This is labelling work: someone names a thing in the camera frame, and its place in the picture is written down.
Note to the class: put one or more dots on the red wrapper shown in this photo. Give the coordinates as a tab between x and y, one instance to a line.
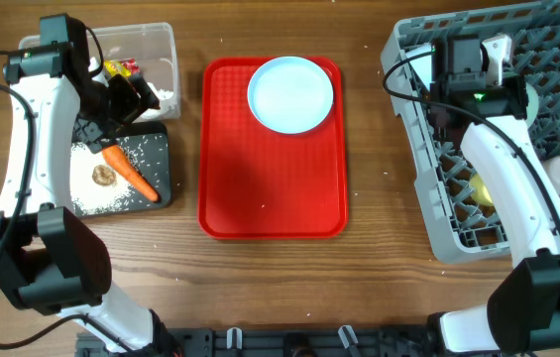
131	65

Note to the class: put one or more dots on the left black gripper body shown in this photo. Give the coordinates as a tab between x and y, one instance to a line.
118	105

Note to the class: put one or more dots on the light blue bowl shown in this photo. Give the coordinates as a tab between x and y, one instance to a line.
423	67

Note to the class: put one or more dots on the orange carrot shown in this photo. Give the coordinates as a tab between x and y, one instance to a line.
116	158

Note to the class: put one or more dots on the red serving tray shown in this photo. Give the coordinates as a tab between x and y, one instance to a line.
257	184

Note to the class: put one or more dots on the yellow plastic cup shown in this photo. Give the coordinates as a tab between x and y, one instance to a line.
480	193

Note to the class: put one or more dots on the grey dishwasher rack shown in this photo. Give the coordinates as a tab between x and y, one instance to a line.
459	229

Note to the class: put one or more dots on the clear plastic waste bin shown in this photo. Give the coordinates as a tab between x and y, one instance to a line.
152	46

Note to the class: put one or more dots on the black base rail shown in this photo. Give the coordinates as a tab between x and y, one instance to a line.
388	341

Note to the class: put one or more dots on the brown mushroom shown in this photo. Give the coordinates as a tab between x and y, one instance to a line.
103	176

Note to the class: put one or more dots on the light blue plate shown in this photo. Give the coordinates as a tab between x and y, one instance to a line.
290	95

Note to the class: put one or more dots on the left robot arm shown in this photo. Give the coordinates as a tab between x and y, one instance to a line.
50	261

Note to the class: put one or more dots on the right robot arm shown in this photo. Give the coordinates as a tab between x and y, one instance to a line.
486	115

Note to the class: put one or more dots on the white rice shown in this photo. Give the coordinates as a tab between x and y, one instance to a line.
91	193

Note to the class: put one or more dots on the black plastic tray bin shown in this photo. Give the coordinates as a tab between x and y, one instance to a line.
155	149

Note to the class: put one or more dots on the yellow candy wrapper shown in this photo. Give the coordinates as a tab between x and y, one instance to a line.
115	67

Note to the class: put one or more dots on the mint green bowl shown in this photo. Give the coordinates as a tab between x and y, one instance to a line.
532	107

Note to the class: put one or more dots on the white tissue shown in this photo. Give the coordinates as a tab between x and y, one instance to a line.
167	110

